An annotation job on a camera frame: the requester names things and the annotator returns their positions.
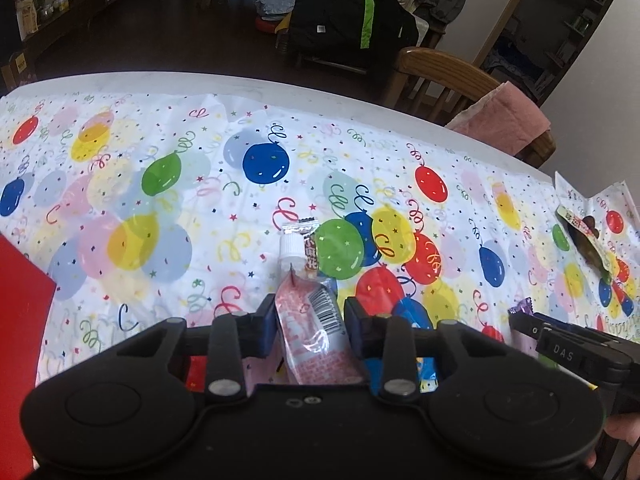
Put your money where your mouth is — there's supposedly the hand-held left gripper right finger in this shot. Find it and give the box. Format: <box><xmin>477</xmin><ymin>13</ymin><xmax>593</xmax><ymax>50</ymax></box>
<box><xmin>344</xmin><ymin>297</ymin><xmax>501</xmax><ymax>404</ymax></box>

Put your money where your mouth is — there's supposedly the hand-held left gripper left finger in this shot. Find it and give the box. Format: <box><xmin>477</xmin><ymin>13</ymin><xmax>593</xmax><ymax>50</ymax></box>
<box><xmin>117</xmin><ymin>297</ymin><xmax>279</xmax><ymax>404</ymax></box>

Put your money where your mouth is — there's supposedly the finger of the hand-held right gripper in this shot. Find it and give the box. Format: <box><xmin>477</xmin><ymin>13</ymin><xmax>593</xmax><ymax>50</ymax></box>
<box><xmin>511</xmin><ymin>311</ymin><xmax>640</xmax><ymax>345</ymax></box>

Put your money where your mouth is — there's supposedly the pink white spouted drink pouch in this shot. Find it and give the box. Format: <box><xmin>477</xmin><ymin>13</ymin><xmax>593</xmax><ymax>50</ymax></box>
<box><xmin>274</xmin><ymin>235</ymin><xmax>367</xmax><ymax>387</ymax></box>

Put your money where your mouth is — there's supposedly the red cardboard box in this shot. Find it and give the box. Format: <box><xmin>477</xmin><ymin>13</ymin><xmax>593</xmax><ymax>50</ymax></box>
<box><xmin>0</xmin><ymin>234</ymin><xmax>57</xmax><ymax>480</ymax></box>

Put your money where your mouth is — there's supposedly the person's right hand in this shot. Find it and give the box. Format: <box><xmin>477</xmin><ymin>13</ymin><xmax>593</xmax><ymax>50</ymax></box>
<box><xmin>584</xmin><ymin>410</ymin><xmax>640</xmax><ymax>468</ymax></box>

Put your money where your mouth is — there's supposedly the blue snack packet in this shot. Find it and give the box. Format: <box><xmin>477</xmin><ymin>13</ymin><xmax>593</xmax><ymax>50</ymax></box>
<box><xmin>364</xmin><ymin>297</ymin><xmax>442</xmax><ymax>397</ymax></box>

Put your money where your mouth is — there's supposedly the small clear twist snack packet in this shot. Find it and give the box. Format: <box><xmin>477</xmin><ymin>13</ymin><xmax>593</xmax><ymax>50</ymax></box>
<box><xmin>281</xmin><ymin>215</ymin><xmax>322</xmax><ymax>282</ymax></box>

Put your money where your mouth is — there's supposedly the brown green snack packet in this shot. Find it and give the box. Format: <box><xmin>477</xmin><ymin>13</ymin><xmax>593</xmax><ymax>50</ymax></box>
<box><xmin>554</xmin><ymin>204</ymin><xmax>622</xmax><ymax>287</ymax></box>

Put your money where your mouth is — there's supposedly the balloon print tablecloth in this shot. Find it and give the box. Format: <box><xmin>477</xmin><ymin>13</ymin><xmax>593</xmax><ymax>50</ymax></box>
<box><xmin>0</xmin><ymin>87</ymin><xmax>640</xmax><ymax>391</ymax></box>

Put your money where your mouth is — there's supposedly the pink towel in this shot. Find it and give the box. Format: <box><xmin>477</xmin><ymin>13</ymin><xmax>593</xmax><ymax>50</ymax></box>
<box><xmin>444</xmin><ymin>82</ymin><xmax>552</xmax><ymax>150</ymax></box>

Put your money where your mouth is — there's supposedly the wooden chair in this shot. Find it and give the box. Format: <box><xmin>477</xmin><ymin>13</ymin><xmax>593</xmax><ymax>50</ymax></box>
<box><xmin>384</xmin><ymin>47</ymin><xmax>557</xmax><ymax>169</ymax></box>

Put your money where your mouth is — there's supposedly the black jacket green stripe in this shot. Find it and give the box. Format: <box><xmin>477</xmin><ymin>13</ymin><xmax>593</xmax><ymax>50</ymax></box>
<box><xmin>289</xmin><ymin>0</ymin><xmax>420</xmax><ymax>70</ymax></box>

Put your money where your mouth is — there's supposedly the dark low cabinet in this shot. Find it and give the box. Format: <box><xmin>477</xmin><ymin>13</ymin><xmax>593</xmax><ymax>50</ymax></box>
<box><xmin>0</xmin><ymin>0</ymin><xmax>143</xmax><ymax>78</ymax></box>

